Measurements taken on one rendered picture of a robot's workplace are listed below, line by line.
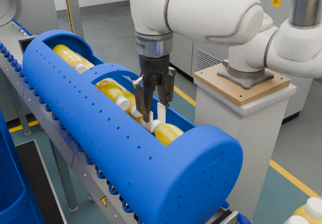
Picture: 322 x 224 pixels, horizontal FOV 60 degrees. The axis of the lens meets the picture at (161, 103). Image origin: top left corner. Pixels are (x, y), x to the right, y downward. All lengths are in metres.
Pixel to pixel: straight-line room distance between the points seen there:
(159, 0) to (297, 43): 0.60
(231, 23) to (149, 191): 0.35
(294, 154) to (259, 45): 1.56
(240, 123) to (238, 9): 0.73
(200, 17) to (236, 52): 0.67
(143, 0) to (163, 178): 0.36
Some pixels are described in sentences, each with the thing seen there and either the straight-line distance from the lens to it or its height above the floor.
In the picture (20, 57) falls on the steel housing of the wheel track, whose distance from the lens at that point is 1.84.
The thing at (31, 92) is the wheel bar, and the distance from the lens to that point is 1.45.
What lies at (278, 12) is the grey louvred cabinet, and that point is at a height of 1.04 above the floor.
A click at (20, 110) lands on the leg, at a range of 2.60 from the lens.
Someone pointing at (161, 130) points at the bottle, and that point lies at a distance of 0.76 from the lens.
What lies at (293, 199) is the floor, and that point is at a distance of 2.22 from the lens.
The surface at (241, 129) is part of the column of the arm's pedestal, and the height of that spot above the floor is 0.88.
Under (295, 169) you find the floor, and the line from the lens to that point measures 2.43.
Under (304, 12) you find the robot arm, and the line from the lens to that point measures 1.03.
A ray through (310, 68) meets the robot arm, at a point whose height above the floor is 1.18.
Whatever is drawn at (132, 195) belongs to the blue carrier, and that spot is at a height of 1.12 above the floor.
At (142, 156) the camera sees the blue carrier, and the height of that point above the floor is 1.19.
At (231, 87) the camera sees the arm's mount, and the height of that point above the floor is 1.02.
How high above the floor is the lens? 1.61
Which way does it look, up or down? 34 degrees down
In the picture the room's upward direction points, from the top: straight up
